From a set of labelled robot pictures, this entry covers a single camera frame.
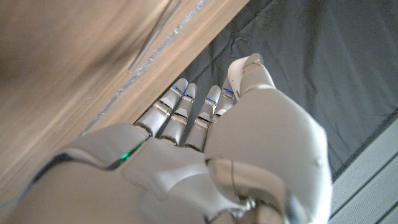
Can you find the wooden table panel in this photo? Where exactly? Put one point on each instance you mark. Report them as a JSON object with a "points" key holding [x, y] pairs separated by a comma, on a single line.
{"points": [[151, 57]]}

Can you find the black backdrop curtain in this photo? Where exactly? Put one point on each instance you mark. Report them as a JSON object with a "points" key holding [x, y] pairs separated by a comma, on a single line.
{"points": [[311, 62]]}

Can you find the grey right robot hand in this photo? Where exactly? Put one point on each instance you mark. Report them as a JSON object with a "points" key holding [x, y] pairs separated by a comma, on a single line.
{"points": [[186, 174]]}

